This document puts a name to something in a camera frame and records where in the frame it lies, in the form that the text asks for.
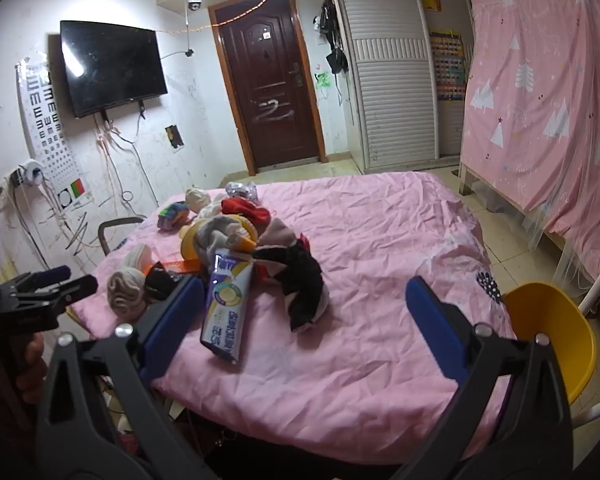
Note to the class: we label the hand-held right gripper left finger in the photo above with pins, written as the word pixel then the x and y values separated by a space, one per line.
pixel 176 317

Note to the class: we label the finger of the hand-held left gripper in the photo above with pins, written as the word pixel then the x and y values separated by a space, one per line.
pixel 52 275
pixel 67 289

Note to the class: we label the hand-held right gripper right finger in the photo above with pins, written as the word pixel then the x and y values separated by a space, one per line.
pixel 436 330

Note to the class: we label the white blue toothpaste box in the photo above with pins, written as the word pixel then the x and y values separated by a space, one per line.
pixel 225 310

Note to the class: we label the person's left hand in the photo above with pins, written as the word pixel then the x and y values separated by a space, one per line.
pixel 36 370

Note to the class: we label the orange flat item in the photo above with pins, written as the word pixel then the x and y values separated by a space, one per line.
pixel 177 265

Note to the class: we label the beige grey sock ball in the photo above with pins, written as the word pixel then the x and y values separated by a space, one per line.
pixel 126 295

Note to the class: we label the black chair back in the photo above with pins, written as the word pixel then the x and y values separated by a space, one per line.
pixel 102 232

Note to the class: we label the yellow tape roll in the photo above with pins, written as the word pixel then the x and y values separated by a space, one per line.
pixel 189 245

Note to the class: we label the grey white sock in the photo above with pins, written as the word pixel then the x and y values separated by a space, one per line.
pixel 215 235

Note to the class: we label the pink bed sheet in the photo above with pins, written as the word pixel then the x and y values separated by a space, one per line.
pixel 370 260

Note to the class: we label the multicoloured sock ball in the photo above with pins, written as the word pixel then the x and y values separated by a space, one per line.
pixel 172 215

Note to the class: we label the yellow chair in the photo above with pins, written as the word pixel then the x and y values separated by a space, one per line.
pixel 555 330

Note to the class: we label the red cloth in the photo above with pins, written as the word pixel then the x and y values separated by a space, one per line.
pixel 242 208

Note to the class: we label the black white sock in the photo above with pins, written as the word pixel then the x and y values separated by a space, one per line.
pixel 305 290

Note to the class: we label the grey pink sock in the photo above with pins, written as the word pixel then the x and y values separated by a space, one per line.
pixel 280 232

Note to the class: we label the white eye chart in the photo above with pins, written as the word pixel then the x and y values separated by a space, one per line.
pixel 47 125

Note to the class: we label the clear plastic wrapper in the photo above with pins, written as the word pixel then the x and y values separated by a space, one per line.
pixel 242 191

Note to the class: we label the white shuttered wardrobe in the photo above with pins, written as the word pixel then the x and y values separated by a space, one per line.
pixel 395 85

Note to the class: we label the brown wooden door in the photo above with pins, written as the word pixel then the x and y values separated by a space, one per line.
pixel 267 85

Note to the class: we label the pink printed bed curtain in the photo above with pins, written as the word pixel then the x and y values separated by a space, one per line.
pixel 540 100

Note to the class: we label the multicoloured grid poster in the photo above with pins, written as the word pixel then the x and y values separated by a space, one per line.
pixel 447 65

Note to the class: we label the hanging black bags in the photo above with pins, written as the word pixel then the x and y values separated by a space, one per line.
pixel 336 60

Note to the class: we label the yellow orange poster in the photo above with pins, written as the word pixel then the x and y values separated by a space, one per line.
pixel 431 0

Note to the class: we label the white wall plug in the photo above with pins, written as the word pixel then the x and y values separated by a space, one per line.
pixel 30 172

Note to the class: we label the small wall picture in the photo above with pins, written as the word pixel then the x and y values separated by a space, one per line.
pixel 174 136

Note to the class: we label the black wall television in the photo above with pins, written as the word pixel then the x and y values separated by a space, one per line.
pixel 112 67

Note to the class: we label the green wall sticker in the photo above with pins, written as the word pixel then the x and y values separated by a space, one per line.
pixel 322 79

